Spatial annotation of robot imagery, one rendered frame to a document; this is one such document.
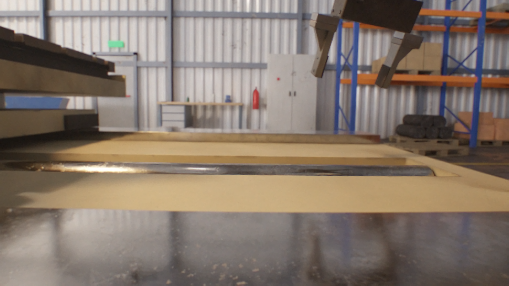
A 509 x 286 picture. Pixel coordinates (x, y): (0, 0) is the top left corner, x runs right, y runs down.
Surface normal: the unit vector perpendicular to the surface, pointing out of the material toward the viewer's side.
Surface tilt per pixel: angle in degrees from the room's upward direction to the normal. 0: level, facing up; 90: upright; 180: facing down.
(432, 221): 0
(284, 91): 90
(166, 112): 90
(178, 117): 90
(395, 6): 114
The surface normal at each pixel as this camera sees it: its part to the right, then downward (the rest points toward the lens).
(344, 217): 0.01, -1.00
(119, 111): 0.01, 0.08
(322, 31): 0.09, 0.47
